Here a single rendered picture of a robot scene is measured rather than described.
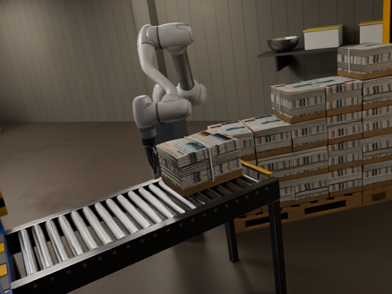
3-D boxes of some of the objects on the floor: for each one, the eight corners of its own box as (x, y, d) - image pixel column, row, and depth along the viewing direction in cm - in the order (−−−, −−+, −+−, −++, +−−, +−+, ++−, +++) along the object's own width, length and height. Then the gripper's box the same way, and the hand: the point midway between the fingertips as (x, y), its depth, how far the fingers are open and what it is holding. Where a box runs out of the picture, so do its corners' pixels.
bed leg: (235, 256, 271) (224, 171, 249) (240, 259, 266) (228, 174, 244) (228, 259, 268) (217, 174, 246) (233, 263, 263) (221, 176, 242)
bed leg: (282, 293, 228) (273, 195, 207) (289, 298, 224) (280, 199, 202) (275, 297, 226) (265, 199, 204) (281, 303, 221) (272, 202, 199)
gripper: (160, 136, 186) (167, 179, 194) (150, 132, 197) (157, 172, 205) (146, 140, 183) (154, 184, 190) (136, 136, 194) (145, 177, 201)
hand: (155, 172), depth 196 cm, fingers closed
